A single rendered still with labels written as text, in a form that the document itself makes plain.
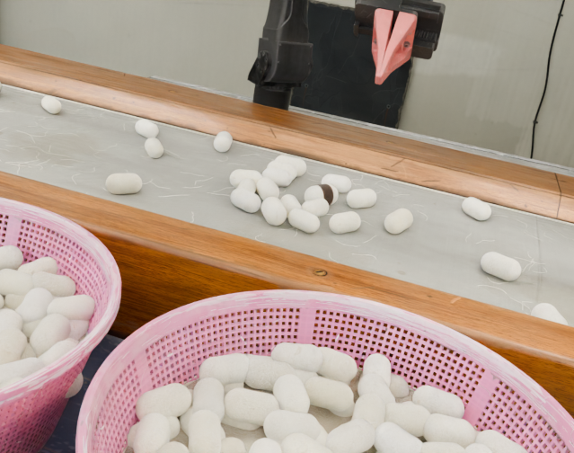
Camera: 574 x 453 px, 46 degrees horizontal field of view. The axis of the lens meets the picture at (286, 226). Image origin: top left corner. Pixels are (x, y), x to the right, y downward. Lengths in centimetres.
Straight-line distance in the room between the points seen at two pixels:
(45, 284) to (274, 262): 16
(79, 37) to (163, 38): 38
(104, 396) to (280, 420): 10
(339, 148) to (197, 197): 23
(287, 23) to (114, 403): 81
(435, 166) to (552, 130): 198
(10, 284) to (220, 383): 17
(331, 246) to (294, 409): 23
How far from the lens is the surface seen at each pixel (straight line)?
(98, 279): 48
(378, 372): 45
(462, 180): 82
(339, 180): 73
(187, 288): 51
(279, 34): 110
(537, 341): 50
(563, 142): 281
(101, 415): 36
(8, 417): 39
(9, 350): 43
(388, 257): 61
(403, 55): 83
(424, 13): 82
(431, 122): 276
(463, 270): 63
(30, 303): 48
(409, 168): 82
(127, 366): 39
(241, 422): 41
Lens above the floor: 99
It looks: 24 degrees down
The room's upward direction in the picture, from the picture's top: 10 degrees clockwise
